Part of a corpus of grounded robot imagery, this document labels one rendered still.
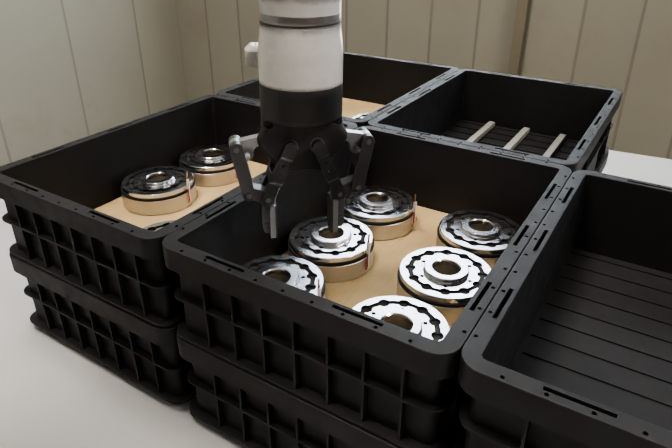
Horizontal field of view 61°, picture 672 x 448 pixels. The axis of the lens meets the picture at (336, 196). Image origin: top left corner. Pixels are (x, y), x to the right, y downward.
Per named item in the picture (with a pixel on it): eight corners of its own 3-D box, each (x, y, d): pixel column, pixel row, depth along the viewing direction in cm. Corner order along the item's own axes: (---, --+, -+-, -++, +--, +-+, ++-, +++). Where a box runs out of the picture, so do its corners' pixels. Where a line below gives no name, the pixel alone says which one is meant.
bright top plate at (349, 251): (338, 273, 62) (338, 268, 62) (271, 244, 68) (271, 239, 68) (389, 236, 70) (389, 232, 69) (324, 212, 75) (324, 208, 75)
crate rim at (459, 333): (449, 387, 41) (452, 361, 40) (156, 264, 55) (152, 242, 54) (571, 184, 71) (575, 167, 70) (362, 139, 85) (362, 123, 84)
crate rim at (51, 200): (156, 264, 55) (152, 242, 54) (-17, 191, 69) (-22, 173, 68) (362, 139, 85) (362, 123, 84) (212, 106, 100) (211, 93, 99)
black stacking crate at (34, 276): (181, 418, 64) (167, 334, 59) (25, 326, 79) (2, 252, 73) (359, 256, 95) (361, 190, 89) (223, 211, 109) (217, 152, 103)
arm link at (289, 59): (333, 60, 59) (334, -4, 56) (360, 89, 49) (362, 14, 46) (244, 63, 57) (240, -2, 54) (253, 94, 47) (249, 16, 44)
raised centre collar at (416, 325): (408, 353, 50) (408, 348, 50) (360, 334, 53) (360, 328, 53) (431, 323, 54) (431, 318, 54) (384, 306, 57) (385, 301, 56)
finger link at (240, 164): (238, 132, 54) (261, 185, 56) (220, 139, 54) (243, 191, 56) (240, 142, 51) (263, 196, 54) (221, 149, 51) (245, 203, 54)
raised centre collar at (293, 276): (280, 301, 57) (280, 296, 57) (242, 286, 60) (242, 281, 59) (308, 277, 61) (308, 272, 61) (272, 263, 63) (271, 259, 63)
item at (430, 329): (422, 387, 47) (423, 382, 47) (321, 344, 52) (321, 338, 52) (466, 321, 55) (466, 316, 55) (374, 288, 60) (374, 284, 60)
